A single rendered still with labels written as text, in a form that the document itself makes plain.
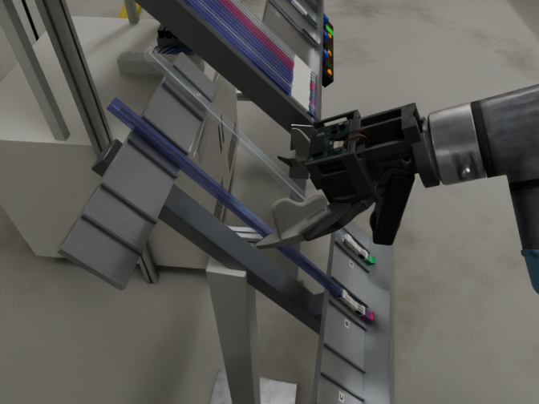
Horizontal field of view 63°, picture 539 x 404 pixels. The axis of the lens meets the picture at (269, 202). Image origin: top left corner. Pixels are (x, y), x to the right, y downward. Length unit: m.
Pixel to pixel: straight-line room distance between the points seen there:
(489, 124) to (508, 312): 1.37
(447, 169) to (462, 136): 0.03
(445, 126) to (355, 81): 2.15
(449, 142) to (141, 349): 1.29
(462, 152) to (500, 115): 0.04
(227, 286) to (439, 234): 1.30
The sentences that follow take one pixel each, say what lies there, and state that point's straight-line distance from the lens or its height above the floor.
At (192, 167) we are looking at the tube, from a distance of 0.54.
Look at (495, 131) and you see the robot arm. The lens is 0.44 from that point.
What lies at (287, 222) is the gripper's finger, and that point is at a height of 1.02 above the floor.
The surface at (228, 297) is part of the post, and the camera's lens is 0.71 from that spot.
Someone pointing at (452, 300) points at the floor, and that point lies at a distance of 1.71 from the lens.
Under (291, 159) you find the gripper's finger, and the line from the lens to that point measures 0.58.
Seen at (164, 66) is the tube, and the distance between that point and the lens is 0.59.
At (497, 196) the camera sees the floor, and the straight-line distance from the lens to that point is 2.11.
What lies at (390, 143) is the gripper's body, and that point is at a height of 1.10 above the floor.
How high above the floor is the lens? 1.39
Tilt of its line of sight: 48 degrees down
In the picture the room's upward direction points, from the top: straight up
